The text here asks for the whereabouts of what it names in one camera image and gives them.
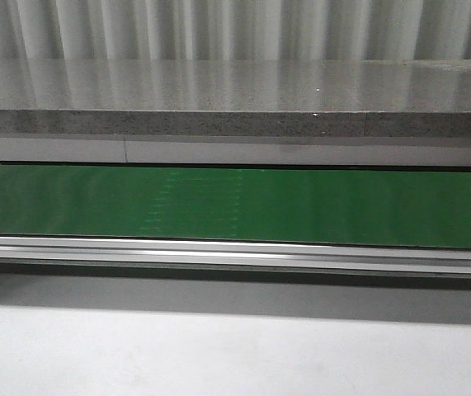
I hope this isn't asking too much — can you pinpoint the green conveyor belt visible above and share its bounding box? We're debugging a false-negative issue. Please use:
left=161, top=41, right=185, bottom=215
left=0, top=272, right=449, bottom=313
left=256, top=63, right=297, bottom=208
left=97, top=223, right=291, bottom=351
left=0, top=164, right=471, bottom=249

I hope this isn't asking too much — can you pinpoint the white pleated curtain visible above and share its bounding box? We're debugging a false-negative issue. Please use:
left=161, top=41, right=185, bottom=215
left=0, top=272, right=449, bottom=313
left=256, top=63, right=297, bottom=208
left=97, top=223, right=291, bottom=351
left=0, top=1, right=471, bottom=60

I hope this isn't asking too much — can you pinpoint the grey speckled stone counter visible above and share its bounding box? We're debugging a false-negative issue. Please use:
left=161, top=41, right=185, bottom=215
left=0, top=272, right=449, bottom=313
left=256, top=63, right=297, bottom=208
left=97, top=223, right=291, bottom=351
left=0, top=59, right=471, bottom=167

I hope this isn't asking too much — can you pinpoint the silver conveyor frame rail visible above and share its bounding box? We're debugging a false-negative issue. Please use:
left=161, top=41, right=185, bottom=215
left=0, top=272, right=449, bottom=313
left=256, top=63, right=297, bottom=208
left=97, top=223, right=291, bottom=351
left=0, top=236, right=471, bottom=277

